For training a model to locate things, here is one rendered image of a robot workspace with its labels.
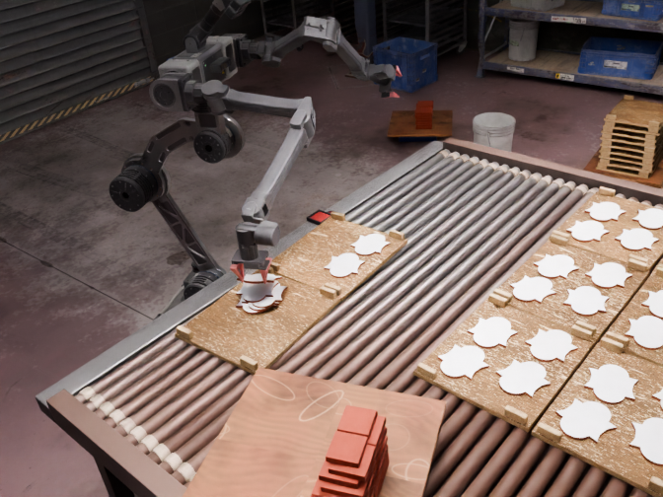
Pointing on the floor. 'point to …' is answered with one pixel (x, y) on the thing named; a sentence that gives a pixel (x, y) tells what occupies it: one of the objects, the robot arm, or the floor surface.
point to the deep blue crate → (408, 61)
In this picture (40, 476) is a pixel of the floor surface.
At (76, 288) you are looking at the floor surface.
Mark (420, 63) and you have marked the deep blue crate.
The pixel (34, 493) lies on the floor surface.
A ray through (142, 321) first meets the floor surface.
